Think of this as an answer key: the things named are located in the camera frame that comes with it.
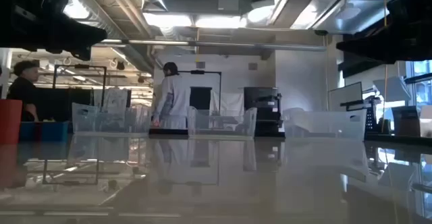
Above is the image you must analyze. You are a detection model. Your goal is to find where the large metal air duct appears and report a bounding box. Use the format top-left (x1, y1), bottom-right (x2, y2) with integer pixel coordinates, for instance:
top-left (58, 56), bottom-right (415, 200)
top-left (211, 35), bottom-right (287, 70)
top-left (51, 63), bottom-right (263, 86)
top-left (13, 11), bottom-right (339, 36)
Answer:
top-left (249, 0), bottom-right (389, 36)

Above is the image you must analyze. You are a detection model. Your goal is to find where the red wooden cylinder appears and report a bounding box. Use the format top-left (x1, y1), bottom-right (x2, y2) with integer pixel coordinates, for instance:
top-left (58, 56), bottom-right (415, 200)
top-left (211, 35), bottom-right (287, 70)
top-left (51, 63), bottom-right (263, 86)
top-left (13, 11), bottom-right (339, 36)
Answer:
top-left (0, 99), bottom-right (23, 144)

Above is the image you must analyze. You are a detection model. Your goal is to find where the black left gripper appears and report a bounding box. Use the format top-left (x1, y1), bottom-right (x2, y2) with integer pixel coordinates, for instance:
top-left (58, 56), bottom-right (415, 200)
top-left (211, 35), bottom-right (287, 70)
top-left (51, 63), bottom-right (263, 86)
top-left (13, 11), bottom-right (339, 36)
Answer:
top-left (0, 0), bottom-right (108, 61)

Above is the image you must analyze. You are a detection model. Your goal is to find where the white board screen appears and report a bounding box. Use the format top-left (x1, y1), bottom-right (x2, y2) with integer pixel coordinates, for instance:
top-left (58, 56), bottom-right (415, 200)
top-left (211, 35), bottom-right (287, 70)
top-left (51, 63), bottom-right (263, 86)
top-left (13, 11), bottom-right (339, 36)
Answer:
top-left (327, 81), bottom-right (365, 113)

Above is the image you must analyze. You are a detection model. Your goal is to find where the long silver ceiling pipe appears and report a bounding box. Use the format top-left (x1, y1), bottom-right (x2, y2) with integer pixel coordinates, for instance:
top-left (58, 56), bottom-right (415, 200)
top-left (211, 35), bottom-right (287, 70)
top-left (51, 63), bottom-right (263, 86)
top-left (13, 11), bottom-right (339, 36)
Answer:
top-left (96, 38), bottom-right (327, 53)

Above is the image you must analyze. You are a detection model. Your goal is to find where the bright ceiling light panel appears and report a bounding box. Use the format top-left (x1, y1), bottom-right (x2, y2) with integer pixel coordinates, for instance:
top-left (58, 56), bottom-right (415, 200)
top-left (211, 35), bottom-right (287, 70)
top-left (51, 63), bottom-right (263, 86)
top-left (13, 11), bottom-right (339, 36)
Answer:
top-left (143, 12), bottom-right (248, 29)

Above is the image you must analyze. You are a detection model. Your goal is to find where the plain white cloth sheet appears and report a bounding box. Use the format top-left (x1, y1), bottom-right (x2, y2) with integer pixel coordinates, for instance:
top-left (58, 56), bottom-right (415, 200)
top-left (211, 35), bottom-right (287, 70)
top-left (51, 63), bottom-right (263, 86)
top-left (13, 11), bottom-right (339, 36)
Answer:
top-left (209, 90), bottom-right (245, 117)

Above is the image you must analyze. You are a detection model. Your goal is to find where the black partition panel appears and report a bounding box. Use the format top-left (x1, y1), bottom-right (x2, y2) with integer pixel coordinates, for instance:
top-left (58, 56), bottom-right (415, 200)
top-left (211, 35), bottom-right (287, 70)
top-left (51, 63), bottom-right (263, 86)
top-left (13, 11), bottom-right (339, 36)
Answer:
top-left (33, 88), bottom-right (94, 123)

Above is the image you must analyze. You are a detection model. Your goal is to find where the brown cardboard box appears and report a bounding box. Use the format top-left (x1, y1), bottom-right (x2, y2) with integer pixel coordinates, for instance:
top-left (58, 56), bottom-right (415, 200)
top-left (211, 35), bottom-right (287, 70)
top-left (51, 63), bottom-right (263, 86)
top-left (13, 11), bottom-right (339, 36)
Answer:
top-left (391, 105), bottom-right (422, 138)

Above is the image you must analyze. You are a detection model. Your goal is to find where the person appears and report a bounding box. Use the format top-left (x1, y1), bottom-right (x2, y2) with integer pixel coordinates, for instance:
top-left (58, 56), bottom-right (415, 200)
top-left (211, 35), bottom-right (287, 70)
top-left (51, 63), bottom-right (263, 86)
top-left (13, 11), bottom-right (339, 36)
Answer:
top-left (151, 61), bottom-right (192, 130)
top-left (6, 60), bottom-right (41, 123)

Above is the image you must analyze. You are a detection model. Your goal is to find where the black frame rig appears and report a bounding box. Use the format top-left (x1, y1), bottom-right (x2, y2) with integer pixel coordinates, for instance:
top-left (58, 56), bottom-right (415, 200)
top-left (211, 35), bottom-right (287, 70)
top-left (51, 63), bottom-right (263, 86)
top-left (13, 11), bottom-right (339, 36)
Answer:
top-left (52, 64), bottom-right (107, 109)
top-left (178, 69), bottom-right (223, 116)

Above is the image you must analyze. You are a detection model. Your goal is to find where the white angled panel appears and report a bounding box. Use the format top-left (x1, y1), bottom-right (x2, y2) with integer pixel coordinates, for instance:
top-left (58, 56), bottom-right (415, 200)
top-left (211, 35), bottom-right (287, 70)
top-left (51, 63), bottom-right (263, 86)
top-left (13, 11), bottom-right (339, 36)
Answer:
top-left (373, 76), bottom-right (413, 103)

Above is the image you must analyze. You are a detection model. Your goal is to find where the black equipment cabinet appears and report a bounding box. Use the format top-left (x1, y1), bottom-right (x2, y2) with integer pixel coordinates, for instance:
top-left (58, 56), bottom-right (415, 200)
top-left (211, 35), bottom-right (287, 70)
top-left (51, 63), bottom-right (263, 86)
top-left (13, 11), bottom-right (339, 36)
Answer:
top-left (243, 86), bottom-right (284, 138)

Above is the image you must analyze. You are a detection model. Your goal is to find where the grey ceiling box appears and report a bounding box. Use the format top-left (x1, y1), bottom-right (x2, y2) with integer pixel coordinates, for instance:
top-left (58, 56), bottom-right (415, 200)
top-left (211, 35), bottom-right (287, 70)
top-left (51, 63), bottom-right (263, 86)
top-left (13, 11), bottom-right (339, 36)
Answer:
top-left (217, 0), bottom-right (241, 12)

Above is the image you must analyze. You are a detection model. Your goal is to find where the black perforated stand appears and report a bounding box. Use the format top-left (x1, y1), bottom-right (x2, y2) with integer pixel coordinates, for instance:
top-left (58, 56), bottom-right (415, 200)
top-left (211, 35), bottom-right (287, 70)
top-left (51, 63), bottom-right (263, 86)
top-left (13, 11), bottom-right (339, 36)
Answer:
top-left (365, 95), bottom-right (384, 133)

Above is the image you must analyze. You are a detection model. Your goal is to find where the patterned white cloth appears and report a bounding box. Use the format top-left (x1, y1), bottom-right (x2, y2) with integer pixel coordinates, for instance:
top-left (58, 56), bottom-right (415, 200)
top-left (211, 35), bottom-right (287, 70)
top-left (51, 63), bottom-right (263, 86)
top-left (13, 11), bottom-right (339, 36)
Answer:
top-left (101, 88), bottom-right (131, 115)

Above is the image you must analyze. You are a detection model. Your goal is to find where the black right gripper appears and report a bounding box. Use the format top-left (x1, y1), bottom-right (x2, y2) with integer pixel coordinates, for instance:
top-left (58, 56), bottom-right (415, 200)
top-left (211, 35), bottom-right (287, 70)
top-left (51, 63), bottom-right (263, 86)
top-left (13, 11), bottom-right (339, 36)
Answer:
top-left (336, 0), bottom-right (432, 65)

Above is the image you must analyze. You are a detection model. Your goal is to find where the clear plastic bin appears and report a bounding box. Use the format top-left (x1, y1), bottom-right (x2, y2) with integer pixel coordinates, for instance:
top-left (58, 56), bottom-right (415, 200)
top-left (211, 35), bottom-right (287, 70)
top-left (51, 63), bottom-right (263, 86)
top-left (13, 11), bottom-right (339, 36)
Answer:
top-left (282, 108), bottom-right (368, 140)
top-left (71, 102), bottom-right (152, 134)
top-left (187, 106), bottom-right (258, 138)

